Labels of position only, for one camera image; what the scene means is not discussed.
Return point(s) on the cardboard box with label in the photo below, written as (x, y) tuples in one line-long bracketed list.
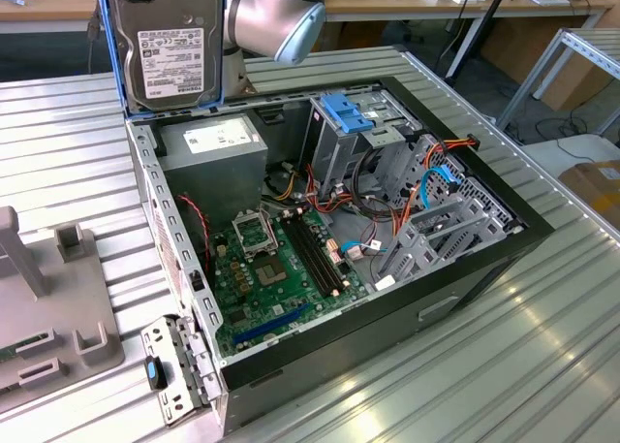
[(596, 191)]

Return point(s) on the black blue bracket latch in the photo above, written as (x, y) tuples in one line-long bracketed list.
[(155, 372)]

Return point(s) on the blue drive bay latch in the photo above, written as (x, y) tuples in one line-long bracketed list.
[(346, 113)]

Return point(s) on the grey parts rack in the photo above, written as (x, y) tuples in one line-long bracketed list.
[(58, 293)]

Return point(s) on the hard disk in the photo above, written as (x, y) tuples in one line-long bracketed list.
[(169, 60)]

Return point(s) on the CPU socket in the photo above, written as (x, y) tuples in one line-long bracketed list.
[(252, 230)]

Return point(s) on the aluminium shelf frame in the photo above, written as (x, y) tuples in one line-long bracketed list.
[(591, 50)]

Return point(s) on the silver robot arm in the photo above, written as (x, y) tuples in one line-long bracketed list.
[(271, 16)]

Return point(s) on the wooden desk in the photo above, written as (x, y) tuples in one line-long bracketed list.
[(412, 7), (48, 7)]

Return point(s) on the grey optical drive cage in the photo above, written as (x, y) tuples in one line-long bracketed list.
[(334, 157)]

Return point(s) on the square chipset chip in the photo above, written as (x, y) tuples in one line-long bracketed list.
[(273, 274)]

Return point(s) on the grey power supply unit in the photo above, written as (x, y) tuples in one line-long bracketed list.
[(213, 171)]

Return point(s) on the black PC case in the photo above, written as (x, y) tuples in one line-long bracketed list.
[(368, 336)]

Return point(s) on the white low table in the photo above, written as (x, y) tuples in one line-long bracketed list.
[(547, 152)]

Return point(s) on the green motherboard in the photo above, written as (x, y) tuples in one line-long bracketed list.
[(290, 297)]

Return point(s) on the green RAM stick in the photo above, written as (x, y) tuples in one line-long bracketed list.
[(9, 352)]

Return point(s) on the black RAM slot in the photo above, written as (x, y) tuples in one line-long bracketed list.
[(309, 258), (322, 251)]

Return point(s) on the white connector tag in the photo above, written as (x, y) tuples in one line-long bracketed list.
[(386, 283)]

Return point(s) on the blue expansion slot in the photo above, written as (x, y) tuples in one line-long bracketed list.
[(271, 325)]

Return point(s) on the grey slot bracket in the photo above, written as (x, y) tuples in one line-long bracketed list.
[(164, 336)]

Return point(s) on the large cardboard box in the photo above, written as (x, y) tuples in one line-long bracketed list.
[(508, 50)]

